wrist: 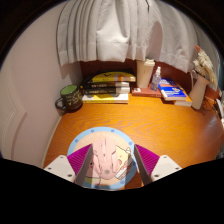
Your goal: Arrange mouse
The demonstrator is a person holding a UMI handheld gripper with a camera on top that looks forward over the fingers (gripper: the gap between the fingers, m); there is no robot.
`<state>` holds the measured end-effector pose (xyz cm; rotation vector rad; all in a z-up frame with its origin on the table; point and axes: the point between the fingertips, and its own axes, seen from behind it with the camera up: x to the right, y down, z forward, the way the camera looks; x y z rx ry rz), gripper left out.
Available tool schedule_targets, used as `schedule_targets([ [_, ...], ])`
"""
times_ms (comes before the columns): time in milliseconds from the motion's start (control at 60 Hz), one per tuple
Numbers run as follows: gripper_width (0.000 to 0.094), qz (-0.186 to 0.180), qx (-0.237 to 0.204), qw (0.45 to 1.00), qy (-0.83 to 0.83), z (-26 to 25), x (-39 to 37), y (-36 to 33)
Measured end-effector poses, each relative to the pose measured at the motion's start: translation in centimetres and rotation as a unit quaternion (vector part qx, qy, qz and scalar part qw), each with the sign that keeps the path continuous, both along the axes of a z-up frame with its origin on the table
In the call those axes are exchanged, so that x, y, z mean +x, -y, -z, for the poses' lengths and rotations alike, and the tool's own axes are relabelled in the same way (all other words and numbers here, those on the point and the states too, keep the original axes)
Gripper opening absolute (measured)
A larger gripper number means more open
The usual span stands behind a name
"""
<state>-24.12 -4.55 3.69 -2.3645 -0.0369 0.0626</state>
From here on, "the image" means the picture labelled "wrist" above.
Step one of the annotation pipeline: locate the white flower bouquet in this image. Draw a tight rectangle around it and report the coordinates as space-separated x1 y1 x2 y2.
192 45 218 88

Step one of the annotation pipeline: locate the pink computer mouse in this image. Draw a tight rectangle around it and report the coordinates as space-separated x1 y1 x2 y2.
89 135 125 179

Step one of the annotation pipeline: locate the clear spray bottle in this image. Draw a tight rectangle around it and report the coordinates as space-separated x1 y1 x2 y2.
149 65 162 92

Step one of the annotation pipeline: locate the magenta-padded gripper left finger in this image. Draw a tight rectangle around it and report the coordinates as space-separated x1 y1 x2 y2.
43 144 94 187

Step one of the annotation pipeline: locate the blue book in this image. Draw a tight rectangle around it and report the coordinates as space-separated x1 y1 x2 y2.
157 78 188 102

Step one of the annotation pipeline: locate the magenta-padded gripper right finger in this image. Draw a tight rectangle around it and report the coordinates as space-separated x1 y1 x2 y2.
134 144 183 186

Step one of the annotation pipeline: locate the round printed mouse pad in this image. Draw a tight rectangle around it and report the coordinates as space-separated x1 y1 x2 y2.
66 126 139 192

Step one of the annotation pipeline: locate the white curtain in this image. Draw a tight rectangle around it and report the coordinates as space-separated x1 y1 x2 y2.
55 0 214 74

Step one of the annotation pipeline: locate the white tumbler cup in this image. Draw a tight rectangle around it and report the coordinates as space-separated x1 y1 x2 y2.
135 58 156 89

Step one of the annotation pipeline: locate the dark mug with green inside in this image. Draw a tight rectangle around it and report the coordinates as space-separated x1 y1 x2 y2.
54 84 84 114

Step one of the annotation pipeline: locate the red-brown book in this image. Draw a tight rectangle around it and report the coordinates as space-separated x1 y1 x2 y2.
130 83 163 99

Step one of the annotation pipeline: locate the white ceramic vase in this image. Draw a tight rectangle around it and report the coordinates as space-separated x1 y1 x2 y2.
188 69 212 111

